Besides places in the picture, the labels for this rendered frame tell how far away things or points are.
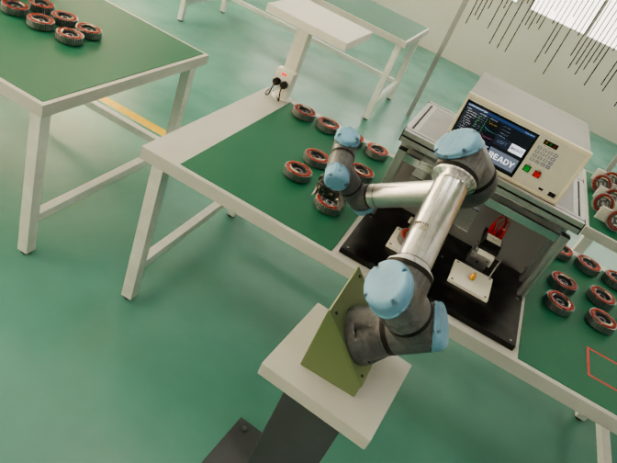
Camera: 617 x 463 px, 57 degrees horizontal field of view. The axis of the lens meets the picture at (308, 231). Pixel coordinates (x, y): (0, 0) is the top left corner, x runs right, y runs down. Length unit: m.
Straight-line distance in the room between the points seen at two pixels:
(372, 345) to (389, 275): 0.22
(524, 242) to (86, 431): 1.69
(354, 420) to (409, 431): 1.14
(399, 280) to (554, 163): 0.95
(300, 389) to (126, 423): 0.90
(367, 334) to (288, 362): 0.23
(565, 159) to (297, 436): 1.21
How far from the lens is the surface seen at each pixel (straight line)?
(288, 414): 1.63
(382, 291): 1.25
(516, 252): 2.32
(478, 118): 2.02
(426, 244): 1.33
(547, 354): 2.08
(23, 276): 2.62
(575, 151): 2.04
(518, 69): 8.36
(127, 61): 2.72
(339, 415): 1.45
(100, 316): 2.49
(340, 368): 1.46
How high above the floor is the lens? 1.81
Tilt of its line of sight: 33 degrees down
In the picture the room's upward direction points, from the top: 24 degrees clockwise
